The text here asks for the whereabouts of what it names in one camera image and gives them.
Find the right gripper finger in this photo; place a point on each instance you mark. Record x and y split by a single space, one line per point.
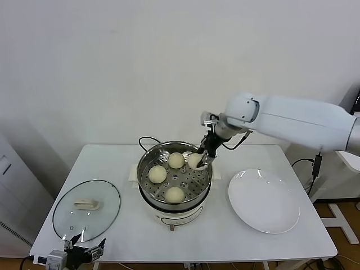
203 162
203 146

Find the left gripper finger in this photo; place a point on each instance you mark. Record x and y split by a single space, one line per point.
98 249
72 241

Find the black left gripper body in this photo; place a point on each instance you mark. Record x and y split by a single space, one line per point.
78 253

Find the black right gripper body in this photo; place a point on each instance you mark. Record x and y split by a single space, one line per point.
211 144

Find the white steamed baozi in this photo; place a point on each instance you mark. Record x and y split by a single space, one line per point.
156 174
176 160
174 195
193 160

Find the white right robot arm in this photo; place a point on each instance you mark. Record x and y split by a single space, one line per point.
295 118

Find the stainless steel steamer basket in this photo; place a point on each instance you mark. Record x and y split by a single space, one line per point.
197 182

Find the white electric cooker pot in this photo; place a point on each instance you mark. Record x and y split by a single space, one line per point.
174 216

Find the white round plate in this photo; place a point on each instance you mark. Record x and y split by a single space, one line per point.
261 202

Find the white cabinet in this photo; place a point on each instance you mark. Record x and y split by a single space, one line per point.
17 191

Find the black power adapter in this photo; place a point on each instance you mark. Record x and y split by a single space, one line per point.
316 165

